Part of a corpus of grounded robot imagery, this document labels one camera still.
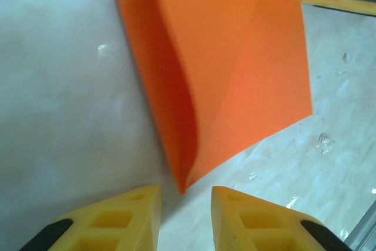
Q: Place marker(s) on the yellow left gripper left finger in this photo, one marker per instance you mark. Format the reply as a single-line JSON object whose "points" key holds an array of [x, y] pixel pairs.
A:
{"points": [[117, 227]]}

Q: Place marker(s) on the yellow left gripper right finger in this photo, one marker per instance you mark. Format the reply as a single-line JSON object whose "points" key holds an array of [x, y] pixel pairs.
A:
{"points": [[258, 227]]}

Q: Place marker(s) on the orange square paper sheet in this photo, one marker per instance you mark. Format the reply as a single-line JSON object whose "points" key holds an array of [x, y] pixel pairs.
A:
{"points": [[220, 71]]}

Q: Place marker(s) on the aluminium side floor rail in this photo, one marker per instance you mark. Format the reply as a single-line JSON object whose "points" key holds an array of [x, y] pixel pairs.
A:
{"points": [[367, 230]]}

